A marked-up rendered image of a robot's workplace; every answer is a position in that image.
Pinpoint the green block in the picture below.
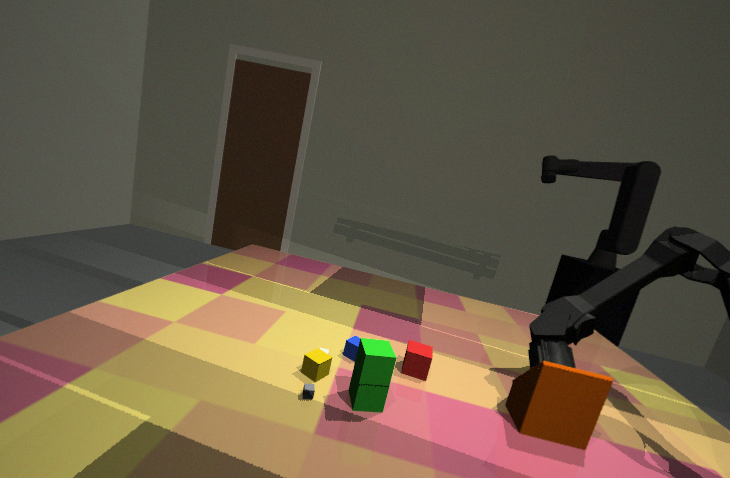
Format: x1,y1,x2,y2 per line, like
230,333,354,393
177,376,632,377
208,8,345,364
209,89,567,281
354,338,397,386
349,366,389,413

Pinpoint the yellow cube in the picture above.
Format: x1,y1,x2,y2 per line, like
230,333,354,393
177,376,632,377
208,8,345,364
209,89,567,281
301,348,333,383

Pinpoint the blue block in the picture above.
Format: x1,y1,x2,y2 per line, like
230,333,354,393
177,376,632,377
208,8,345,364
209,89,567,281
343,335,360,362

